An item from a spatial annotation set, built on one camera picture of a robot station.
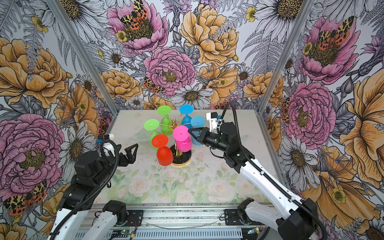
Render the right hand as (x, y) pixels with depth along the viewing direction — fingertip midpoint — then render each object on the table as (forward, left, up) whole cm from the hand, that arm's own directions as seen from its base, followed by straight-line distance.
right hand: (187, 135), depth 66 cm
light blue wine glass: (+11, -4, -4) cm, 12 cm away
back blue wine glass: (+20, +1, -3) cm, 20 cm away
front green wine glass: (+9, +18, -3) cm, 20 cm away
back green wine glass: (+9, +11, -3) cm, 15 cm away
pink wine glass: (+1, +3, -1) cm, 3 cm away
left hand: (-3, +26, -6) cm, 27 cm away
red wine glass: (-2, +12, -13) cm, 18 cm away
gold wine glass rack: (+5, +6, -30) cm, 32 cm away
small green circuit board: (-30, +30, -33) cm, 54 cm away
